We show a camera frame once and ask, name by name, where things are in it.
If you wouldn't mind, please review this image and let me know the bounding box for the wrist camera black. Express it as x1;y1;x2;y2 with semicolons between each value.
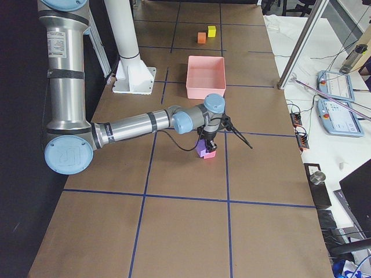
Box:
221;114;233;131

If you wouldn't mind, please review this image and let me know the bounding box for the lower teach pendant tablet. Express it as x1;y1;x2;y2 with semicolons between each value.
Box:
317;98;364;137

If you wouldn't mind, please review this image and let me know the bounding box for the orange foam block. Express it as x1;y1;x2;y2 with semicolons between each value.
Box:
197;32;207;45

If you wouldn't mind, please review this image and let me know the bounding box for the yellow foam block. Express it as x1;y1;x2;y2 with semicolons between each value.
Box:
208;25;216;38

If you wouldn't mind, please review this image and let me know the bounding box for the pink foam block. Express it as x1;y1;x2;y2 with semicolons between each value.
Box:
203;151;216;159

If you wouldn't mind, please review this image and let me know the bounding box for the purple foam block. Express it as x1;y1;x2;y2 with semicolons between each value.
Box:
196;139;208;158

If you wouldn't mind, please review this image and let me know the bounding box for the white camera pole mount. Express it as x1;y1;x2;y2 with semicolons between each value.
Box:
104;0;157;95

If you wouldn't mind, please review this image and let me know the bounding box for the orange black connector strip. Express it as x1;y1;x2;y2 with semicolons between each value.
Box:
290;112;310;152

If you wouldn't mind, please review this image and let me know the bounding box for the aluminium frame post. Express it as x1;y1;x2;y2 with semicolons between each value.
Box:
277;0;329;90

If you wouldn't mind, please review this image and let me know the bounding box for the upper teach pendant tablet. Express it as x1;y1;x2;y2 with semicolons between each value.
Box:
317;71;355;102

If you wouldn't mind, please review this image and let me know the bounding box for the grey water bottle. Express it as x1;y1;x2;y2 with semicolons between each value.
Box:
339;44;368;74

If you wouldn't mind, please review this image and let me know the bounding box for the black box with metal knob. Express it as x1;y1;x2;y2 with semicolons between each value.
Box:
304;163;332;210

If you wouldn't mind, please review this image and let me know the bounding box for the pink plastic bin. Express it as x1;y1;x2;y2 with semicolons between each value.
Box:
186;56;226;100

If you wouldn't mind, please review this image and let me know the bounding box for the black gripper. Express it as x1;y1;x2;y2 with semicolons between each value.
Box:
201;130;217;153

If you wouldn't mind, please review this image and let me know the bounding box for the teach pendant tablet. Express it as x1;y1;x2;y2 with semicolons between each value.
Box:
317;71;355;102
317;98;364;137

